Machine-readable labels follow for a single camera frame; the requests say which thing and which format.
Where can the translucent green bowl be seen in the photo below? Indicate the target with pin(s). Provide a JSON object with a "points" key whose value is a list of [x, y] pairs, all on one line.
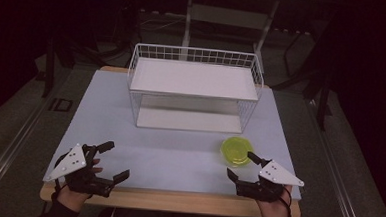
{"points": [[236, 151]]}

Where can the person's right hand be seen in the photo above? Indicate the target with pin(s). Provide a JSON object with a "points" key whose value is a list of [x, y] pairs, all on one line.
{"points": [[274, 211]]}

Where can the black stand leg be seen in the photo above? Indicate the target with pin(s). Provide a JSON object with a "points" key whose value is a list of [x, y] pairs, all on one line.
{"points": [[49, 67]]}

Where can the metal floor rail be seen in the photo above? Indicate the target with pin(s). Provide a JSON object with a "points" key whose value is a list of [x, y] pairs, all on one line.
{"points": [[8, 152], [334, 169]]}

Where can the person's left hand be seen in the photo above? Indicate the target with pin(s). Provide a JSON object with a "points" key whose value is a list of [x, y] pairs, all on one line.
{"points": [[72, 199]]}

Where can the pale blue table mat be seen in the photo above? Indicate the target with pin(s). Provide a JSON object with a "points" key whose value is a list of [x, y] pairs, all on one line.
{"points": [[165, 160]]}

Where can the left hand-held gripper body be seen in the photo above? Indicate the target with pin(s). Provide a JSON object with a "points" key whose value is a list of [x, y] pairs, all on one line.
{"points": [[73, 162]]}

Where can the grey metal stand frame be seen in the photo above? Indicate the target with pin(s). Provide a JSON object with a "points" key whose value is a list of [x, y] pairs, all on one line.
{"points": [[229, 17]]}

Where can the black stand legs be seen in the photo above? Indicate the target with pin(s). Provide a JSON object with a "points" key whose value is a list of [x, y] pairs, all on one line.
{"points": [[322, 95]]}

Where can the black floor bracket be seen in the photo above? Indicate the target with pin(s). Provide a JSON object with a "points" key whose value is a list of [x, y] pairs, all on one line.
{"points": [[61, 104]]}

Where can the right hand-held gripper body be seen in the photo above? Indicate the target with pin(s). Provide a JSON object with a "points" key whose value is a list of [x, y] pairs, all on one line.
{"points": [[277, 174]]}

